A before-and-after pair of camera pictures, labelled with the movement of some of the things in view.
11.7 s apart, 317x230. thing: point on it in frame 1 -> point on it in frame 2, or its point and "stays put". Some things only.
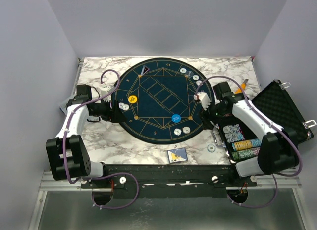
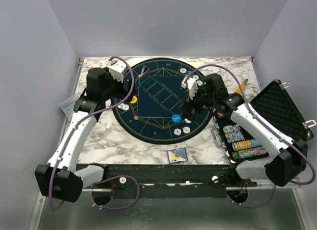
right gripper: x=203 y=115 -> x=186 y=106
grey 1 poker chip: x=186 y=129 stays put
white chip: x=183 y=70 stays put
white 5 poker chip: x=177 y=131 stays put
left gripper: x=113 y=115 -> x=122 y=93
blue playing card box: x=177 y=155 stays put
